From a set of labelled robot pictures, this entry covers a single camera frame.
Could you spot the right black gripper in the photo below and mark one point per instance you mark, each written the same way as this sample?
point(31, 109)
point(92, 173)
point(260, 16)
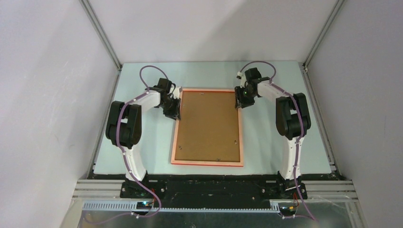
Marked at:
point(239, 99)

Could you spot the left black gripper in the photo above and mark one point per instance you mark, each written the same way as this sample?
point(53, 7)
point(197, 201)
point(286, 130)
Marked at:
point(175, 114)

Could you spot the brown cardboard backing board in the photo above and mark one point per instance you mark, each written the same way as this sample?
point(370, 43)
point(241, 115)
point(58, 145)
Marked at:
point(207, 126)

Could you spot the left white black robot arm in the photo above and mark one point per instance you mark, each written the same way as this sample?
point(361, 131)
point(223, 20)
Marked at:
point(124, 123)

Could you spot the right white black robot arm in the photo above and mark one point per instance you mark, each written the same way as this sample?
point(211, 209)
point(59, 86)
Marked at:
point(292, 119)

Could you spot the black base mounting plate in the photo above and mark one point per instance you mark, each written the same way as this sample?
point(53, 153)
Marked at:
point(152, 186)

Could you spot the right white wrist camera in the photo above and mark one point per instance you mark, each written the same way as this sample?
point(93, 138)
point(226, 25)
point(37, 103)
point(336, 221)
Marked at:
point(243, 81)

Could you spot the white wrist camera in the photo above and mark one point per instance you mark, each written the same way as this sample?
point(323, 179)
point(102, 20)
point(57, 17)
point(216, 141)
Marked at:
point(176, 92)
point(243, 81)

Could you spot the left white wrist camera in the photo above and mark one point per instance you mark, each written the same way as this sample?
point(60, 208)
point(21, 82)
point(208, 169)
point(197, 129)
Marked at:
point(176, 92)

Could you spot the aluminium front rail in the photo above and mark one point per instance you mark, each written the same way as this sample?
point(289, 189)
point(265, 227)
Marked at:
point(105, 195)

